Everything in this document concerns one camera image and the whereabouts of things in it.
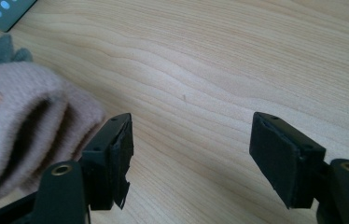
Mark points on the pink knitted sock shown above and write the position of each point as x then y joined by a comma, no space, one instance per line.
17,90

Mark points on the grey fuzzy cloth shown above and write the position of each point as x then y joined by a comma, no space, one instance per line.
3,51

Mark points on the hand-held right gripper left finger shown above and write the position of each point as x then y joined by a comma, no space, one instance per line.
105,168

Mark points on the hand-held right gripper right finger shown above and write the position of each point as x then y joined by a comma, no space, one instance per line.
283,165

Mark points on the blue perforated basket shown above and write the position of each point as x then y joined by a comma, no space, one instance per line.
15,12

